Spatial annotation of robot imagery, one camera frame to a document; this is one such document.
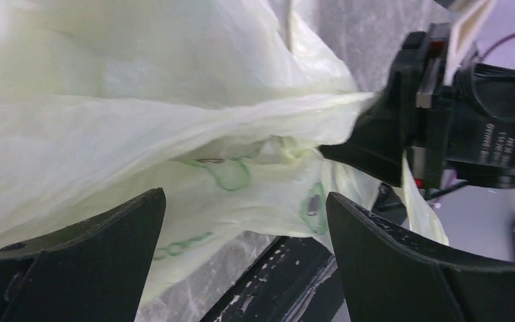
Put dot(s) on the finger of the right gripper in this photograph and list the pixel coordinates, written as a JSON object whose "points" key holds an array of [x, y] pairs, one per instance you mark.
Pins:
{"points": [[377, 141]]}

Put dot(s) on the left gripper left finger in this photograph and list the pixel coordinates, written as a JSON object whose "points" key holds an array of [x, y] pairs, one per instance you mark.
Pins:
{"points": [[93, 270]]}

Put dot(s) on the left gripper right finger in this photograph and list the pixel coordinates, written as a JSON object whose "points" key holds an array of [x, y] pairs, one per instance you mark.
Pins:
{"points": [[393, 274]]}

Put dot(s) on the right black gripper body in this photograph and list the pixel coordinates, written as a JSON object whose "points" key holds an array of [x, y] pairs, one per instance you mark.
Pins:
{"points": [[467, 126]]}

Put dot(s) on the light green plastic bag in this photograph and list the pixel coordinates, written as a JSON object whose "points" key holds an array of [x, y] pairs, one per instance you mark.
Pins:
{"points": [[223, 104]]}

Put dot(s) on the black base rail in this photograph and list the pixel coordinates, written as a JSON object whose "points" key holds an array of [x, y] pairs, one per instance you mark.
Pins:
{"points": [[295, 279]]}

